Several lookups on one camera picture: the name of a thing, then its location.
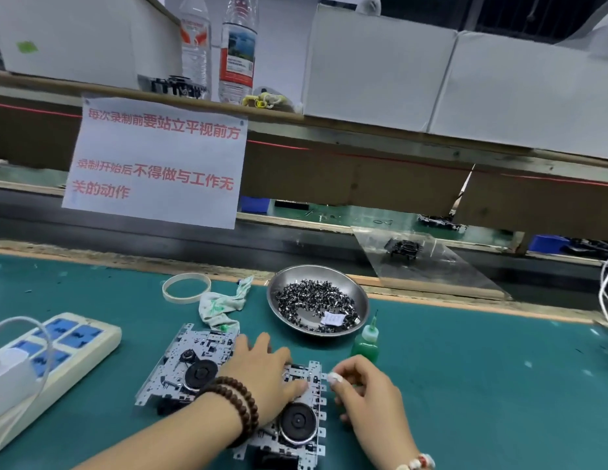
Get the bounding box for brown bead bracelet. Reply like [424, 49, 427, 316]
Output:
[202, 375, 260, 448]

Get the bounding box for white power plug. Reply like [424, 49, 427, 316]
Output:
[0, 347, 31, 419]

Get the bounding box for person's left hand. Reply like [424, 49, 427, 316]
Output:
[220, 332, 310, 427]

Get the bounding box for pile of small metal parts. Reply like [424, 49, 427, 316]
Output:
[275, 279, 362, 333]

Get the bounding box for person's right hand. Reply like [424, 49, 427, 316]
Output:
[326, 354, 423, 470]

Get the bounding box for white blue power strip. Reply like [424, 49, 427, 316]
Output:
[0, 311, 123, 456]

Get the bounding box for white paper sign red text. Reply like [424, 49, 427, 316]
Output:
[61, 95, 250, 231]

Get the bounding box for clear plastic bottle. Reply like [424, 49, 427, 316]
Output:
[179, 0, 212, 94]

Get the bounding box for dark metal device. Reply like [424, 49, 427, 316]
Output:
[137, 75, 205, 99]

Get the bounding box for round metal bowl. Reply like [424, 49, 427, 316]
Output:
[265, 264, 371, 339]

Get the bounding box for black conveyor belt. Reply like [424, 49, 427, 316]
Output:
[0, 185, 608, 309]

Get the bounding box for brown cardboard panel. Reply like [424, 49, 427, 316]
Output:
[0, 101, 608, 241]

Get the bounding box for yellow plastic object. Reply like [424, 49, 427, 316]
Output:
[240, 89, 290, 110]

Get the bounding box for white tape ring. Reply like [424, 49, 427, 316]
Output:
[162, 272, 213, 306]

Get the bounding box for wooden shelf beam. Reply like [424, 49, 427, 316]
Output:
[0, 71, 608, 187]

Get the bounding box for person's left forearm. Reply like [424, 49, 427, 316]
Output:
[79, 391, 247, 470]

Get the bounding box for red cord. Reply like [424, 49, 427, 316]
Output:
[0, 101, 608, 189]

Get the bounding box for green glue squeeze bottle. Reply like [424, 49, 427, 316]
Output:
[352, 310, 382, 363]

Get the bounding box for clear plastic sheet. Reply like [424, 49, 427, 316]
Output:
[353, 225, 511, 300]

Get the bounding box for white green-stained cloth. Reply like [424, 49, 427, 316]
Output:
[198, 275, 256, 334]

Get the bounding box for bottle with orange label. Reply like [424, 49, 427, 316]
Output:
[218, 0, 259, 106]

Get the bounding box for white box green sticker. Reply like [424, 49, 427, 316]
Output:
[0, 0, 183, 91]

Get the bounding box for blue plastic bin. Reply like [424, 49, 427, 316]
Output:
[529, 234, 572, 255]
[238, 196, 273, 214]

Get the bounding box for white plug cable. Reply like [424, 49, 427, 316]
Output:
[0, 316, 55, 456]

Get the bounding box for red white bead bracelet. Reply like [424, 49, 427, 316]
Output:
[394, 452, 437, 470]

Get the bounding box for finished mechanisms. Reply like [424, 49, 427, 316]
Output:
[382, 212, 469, 265]

